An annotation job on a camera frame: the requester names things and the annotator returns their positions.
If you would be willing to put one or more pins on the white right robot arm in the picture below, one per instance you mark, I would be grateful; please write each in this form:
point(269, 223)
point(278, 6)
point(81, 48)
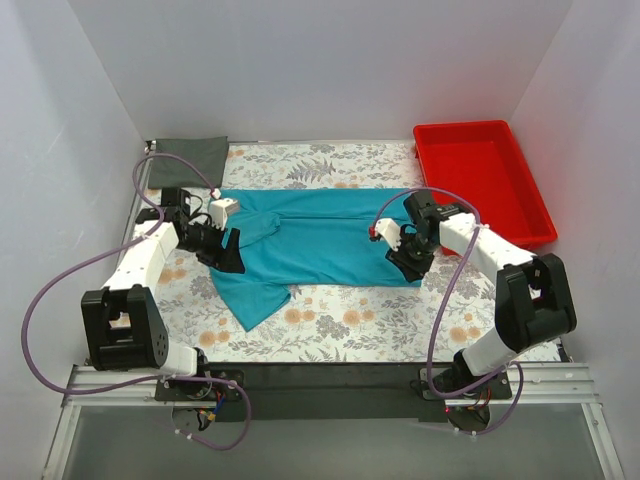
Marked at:
point(533, 301)

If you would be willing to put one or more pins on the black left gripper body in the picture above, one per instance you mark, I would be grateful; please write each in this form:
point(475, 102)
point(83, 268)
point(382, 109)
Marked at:
point(220, 248)

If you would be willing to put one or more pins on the aluminium front frame rail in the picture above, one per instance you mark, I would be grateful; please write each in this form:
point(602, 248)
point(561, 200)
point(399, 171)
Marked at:
point(343, 421)

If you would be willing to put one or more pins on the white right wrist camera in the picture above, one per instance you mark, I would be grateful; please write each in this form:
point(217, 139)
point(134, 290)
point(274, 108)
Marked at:
point(388, 230)

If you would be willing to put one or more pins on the red plastic bin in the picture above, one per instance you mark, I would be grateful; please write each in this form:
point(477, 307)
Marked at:
point(482, 162)

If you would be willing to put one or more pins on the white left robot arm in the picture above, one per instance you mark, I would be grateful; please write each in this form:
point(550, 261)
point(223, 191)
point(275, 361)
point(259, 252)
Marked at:
point(123, 324)

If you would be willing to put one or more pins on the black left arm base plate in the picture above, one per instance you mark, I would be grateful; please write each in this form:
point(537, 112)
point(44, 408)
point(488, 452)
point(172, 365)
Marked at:
point(212, 384)

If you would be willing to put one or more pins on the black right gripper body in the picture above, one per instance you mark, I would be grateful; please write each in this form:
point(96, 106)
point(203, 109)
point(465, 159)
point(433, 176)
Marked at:
point(406, 257)

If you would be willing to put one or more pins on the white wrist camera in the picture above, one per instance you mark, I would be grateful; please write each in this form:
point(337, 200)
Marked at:
point(388, 230)
point(220, 209)

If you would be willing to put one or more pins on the floral patterned table mat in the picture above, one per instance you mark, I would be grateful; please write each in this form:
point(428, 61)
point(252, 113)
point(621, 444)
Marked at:
point(324, 322)

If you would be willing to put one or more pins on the folded dark grey t shirt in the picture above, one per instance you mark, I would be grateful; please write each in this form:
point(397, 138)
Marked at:
point(188, 163)

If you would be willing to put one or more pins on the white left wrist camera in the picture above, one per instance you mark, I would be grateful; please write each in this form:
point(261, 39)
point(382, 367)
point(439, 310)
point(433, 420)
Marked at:
point(220, 209)

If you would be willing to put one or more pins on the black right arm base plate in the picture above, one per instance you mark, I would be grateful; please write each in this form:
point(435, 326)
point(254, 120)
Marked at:
point(497, 388)

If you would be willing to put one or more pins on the teal t shirt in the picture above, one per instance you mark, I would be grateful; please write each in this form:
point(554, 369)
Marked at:
point(304, 237)

